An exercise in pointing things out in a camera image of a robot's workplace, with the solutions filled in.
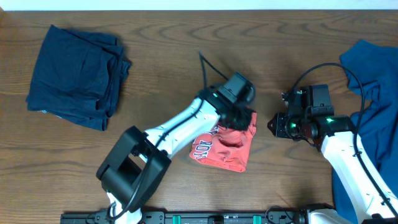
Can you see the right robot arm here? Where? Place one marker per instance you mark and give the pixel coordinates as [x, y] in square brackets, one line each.
[310, 117]

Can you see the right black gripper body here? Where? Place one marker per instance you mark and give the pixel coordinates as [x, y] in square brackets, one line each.
[291, 127]

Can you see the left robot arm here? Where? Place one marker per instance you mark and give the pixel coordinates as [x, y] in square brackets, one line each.
[137, 163]

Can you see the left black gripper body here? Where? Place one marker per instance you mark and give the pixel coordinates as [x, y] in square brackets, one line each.
[236, 118]

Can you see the blue garment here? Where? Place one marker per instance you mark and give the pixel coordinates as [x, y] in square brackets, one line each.
[376, 68]

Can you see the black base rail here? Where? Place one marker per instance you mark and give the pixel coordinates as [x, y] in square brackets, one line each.
[272, 215]

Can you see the folded dark navy garment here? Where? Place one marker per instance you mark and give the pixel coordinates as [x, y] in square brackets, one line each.
[78, 76]

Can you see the coral red t-shirt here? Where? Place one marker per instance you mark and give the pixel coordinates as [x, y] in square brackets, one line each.
[225, 148]

